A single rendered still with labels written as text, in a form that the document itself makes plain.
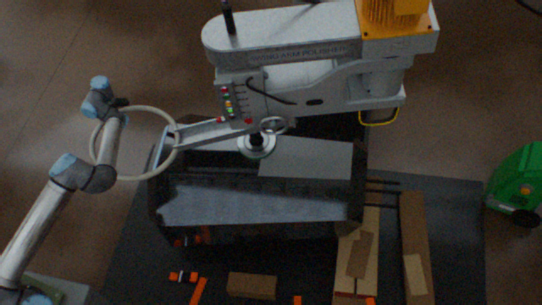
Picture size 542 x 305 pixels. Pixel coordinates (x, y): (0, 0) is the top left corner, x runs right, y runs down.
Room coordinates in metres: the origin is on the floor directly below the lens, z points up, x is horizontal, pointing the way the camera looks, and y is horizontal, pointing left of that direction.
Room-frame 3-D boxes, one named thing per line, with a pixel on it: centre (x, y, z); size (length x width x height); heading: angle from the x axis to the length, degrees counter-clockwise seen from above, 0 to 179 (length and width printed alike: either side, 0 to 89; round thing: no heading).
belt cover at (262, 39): (1.53, -0.27, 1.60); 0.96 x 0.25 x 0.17; 84
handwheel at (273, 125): (1.44, -0.03, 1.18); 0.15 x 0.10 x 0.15; 84
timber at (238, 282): (1.01, 0.27, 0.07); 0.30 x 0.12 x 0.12; 74
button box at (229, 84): (1.46, 0.16, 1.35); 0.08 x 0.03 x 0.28; 84
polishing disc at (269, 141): (1.57, 0.07, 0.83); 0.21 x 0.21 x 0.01
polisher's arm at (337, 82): (1.52, -0.31, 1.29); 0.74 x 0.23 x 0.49; 84
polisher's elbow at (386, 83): (1.50, -0.58, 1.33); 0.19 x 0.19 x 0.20
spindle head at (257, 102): (1.56, 0.00, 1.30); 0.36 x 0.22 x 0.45; 84
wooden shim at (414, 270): (0.88, -0.72, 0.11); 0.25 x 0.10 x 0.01; 175
